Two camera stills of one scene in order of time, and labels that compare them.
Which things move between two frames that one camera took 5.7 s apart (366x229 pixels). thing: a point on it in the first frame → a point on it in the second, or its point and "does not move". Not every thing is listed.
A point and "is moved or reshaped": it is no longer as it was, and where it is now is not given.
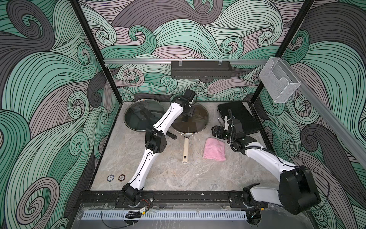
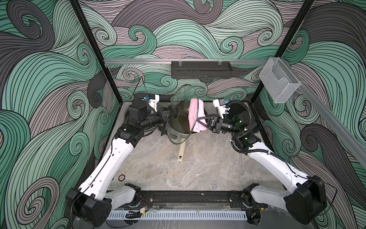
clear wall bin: [279, 81] does not move
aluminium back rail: [184, 61] does not move
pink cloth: [214, 149] → [196, 110]
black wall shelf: [201, 70] does not move
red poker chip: [121, 177] does not move
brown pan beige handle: [188, 125] → [180, 156]
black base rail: [201, 197] does not move
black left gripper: [190, 113] → [162, 111]
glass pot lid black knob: [193, 124] is moved or reshaped
